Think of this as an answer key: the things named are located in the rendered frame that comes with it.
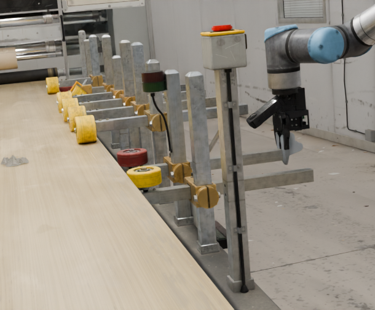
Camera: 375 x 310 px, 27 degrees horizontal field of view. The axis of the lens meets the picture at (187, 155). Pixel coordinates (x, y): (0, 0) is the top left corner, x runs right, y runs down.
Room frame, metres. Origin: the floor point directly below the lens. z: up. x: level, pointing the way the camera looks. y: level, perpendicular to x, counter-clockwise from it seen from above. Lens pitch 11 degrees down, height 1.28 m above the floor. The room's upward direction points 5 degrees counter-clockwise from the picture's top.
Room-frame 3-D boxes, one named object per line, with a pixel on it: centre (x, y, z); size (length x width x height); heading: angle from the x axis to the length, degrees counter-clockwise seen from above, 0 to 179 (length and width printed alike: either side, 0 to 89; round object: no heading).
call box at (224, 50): (1.49, -0.09, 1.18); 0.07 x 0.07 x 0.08; 12
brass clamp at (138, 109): (2.50, 0.14, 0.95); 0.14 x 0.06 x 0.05; 12
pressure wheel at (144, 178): (1.76, 0.10, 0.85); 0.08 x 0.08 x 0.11
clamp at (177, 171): (2.01, 0.03, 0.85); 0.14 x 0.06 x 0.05; 12
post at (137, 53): (2.48, 0.13, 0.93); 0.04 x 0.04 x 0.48; 12
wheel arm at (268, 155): (2.05, -0.05, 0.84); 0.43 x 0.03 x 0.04; 102
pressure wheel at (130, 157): (2.01, 0.15, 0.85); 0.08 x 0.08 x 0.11
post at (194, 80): (1.75, -0.03, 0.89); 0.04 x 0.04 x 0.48; 12
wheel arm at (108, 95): (3.01, 0.21, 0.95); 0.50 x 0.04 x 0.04; 102
